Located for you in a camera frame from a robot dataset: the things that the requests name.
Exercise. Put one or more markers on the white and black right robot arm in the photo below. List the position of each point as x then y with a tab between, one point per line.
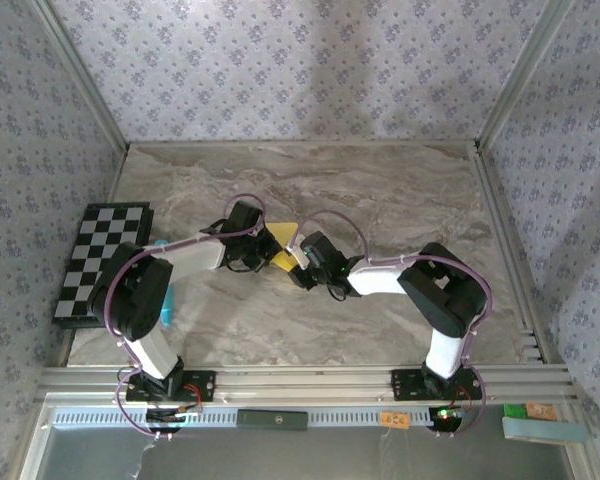
445	295

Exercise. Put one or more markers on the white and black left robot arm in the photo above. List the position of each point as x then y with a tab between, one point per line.
135	295

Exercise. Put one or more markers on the light blue tube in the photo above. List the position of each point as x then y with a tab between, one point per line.
167	310

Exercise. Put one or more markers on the dark rectangular device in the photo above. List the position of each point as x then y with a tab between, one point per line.
272	420

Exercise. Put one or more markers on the black and grey checkerboard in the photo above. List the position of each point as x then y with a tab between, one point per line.
105	225

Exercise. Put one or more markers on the orange label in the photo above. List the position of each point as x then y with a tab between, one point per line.
395	419

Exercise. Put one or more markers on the grey metal tray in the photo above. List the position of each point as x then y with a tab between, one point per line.
330	455

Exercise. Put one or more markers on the green packet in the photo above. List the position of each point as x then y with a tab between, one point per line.
514	411

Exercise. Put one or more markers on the orange-brown card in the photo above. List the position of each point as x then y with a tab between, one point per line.
542	411

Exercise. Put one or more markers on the blue-grey block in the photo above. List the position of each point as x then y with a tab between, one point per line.
545	431

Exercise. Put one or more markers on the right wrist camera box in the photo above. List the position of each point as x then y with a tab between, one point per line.
322	250

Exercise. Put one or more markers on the aluminium mounting rail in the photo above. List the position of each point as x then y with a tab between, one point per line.
305	382

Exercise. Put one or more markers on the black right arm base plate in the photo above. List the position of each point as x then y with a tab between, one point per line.
405	385

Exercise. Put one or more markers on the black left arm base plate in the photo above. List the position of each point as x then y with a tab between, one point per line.
205	385

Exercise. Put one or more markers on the aluminium side rail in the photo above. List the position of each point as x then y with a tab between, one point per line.
499	210

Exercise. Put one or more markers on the aluminium frame post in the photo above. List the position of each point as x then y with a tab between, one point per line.
82	75
524	75

